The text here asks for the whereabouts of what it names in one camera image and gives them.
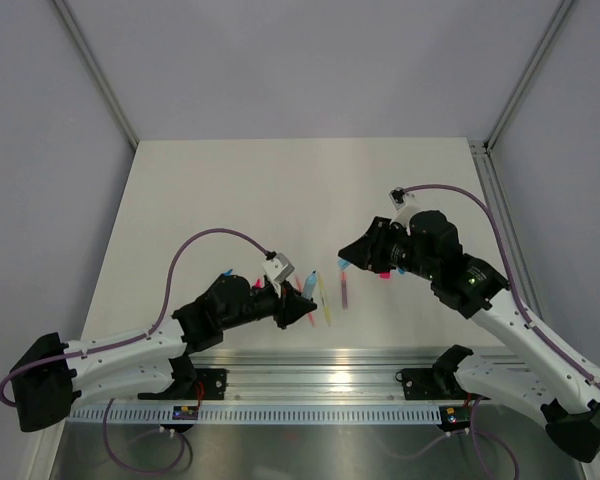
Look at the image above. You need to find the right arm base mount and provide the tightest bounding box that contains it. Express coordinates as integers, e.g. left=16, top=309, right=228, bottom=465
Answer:
left=394, top=367, right=489, bottom=433

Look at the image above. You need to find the light blue highlighter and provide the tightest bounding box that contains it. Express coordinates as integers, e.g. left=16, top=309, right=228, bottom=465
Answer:
left=301, top=271, right=317, bottom=300

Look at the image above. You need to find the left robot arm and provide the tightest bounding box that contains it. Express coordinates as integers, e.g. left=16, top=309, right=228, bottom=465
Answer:
left=7, top=275, right=317, bottom=433

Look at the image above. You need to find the yellow highlighter pen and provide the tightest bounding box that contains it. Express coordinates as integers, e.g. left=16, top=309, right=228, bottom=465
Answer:
left=316, top=271, right=332, bottom=327

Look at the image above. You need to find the thin red pen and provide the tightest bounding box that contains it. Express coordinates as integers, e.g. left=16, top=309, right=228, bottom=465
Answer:
left=294, top=274, right=316, bottom=328

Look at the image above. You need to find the aluminium side rail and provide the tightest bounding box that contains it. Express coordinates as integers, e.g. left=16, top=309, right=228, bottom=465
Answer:
left=468, top=140, right=542, bottom=317

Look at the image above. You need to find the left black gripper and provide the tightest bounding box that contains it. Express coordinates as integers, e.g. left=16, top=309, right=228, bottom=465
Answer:
left=221, top=280, right=316, bottom=331

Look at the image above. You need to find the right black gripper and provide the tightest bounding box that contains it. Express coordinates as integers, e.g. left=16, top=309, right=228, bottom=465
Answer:
left=340, top=216, right=439, bottom=281

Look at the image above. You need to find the aluminium mounting rail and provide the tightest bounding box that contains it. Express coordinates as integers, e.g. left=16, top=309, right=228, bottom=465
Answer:
left=192, top=348, right=442, bottom=404

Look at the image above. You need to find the aluminium frame post right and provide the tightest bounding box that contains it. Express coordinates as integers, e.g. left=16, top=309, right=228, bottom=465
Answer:
left=483, top=0, right=579, bottom=154

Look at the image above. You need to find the grey purple marker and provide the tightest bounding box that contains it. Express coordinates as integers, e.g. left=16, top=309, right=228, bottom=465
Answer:
left=339, top=270, right=349, bottom=311

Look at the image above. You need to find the white slotted cable duct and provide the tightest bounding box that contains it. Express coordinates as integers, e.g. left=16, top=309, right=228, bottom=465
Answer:
left=68, top=404, right=442, bottom=425

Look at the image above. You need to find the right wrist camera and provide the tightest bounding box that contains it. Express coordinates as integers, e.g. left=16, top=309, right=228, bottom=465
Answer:
left=389, top=187, right=422, bottom=227

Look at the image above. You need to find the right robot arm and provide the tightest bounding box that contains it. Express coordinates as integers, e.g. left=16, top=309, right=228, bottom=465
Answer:
left=338, top=211, right=600, bottom=463

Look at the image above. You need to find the aluminium frame post left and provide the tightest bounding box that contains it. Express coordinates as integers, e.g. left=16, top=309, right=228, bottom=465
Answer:
left=49, top=0, right=140, bottom=151

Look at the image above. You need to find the aluminium frame post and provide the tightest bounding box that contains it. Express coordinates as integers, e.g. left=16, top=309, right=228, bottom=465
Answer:
left=49, top=0, right=140, bottom=151
left=483, top=0, right=579, bottom=154

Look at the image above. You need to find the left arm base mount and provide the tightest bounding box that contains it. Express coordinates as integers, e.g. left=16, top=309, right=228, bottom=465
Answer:
left=137, top=367, right=229, bottom=436

